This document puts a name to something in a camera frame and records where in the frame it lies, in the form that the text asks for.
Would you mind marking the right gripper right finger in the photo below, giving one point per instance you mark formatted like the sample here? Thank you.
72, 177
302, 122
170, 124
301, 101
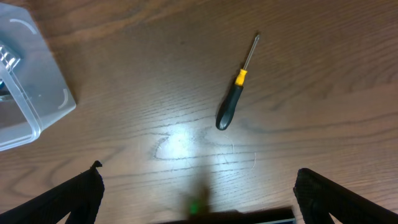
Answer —
320, 200

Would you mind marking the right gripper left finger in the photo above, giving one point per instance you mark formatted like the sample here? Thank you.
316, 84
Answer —
79, 199

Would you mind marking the black yellow screwdriver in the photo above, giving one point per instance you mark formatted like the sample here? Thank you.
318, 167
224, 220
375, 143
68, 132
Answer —
227, 108

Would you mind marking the clear plastic container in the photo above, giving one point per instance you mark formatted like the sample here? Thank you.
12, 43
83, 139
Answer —
34, 94

